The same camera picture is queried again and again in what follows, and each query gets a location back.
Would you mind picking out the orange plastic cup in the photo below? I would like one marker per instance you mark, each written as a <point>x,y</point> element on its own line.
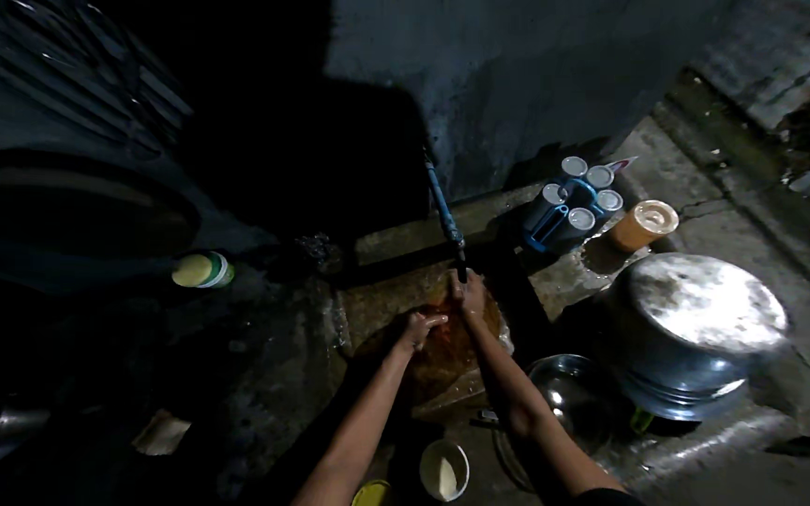
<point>635,230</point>

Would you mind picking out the shiny metal bowl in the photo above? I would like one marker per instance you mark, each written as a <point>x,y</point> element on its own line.
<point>565,393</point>

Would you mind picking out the person's right hand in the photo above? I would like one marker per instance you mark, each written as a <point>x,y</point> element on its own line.
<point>472,296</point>

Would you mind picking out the blue glass carrier rack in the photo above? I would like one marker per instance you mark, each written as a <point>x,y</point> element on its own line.
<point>544,232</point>

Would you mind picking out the large dark round pan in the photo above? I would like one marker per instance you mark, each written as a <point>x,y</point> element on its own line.
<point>74,204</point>

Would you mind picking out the person's right fingers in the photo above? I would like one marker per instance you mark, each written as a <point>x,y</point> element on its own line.
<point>472,276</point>

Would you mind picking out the shiny metal vessel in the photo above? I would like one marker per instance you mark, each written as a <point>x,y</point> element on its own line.
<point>11,423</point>

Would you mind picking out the person's left fingers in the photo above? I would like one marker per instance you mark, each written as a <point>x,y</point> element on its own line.
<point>420,342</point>

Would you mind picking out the large silver metal pot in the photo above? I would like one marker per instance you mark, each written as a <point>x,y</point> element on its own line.
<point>700,323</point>

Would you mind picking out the light brown flat scrap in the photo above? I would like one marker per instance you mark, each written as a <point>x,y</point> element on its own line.
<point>161,433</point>

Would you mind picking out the green and white container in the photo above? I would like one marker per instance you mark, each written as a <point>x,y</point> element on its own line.
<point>201,270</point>

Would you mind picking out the white round plastic tub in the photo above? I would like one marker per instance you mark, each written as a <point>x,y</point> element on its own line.
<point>432,453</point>

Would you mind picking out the person's left thumb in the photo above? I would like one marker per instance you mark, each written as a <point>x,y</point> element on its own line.
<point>437,320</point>

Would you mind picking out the person's left hand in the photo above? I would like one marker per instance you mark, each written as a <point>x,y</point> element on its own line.
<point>416,332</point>

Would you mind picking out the blue water pipe with tap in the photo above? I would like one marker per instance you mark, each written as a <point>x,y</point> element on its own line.
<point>440,200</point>

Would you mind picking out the round metal pan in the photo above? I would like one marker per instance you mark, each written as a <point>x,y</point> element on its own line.
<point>487,417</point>

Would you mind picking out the person's left forearm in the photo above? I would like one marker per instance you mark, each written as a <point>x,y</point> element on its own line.
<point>366,421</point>

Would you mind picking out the person's right forearm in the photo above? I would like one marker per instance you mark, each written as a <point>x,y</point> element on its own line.
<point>523,406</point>

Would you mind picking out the bright green object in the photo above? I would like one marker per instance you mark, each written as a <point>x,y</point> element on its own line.
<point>641,420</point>

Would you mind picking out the white and red tube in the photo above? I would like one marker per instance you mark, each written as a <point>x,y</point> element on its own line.
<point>619,164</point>

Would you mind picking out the yellow round container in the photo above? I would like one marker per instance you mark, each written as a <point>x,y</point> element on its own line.
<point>372,494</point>

